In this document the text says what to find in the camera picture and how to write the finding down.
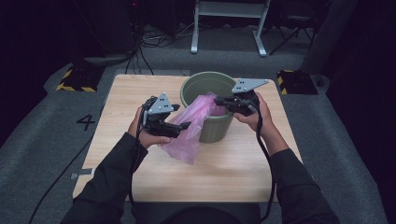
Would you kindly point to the person's left hand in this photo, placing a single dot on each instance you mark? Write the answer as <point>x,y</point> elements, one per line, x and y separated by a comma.
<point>146,140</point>

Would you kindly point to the pink plastic bag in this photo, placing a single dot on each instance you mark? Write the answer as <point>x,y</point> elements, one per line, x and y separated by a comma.
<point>190,124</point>

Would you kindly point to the grey pillar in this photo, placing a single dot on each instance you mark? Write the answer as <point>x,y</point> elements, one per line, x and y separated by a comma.
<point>330,34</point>

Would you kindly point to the grey tape strip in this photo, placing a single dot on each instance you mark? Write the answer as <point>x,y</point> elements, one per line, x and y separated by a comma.
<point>83,172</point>

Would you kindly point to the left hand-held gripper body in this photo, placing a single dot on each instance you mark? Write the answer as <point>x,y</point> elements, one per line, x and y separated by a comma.
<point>157,119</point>

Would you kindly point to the person's right hand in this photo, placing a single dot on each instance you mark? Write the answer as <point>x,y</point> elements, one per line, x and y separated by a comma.
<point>260,121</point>

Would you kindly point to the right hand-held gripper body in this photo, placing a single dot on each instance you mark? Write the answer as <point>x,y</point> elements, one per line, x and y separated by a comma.
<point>246,98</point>

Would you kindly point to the white metal stand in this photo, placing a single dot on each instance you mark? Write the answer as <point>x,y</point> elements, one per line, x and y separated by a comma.
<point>229,9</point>

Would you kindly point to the green plastic bin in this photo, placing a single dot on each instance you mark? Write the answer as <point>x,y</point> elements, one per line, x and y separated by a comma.
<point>214,127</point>

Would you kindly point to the black tripod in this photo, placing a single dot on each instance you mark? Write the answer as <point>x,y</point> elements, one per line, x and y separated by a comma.
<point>294,28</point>

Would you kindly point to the yellow-black striped stand base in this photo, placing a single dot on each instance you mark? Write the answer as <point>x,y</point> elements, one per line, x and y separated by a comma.
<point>297,82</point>
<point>81,79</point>

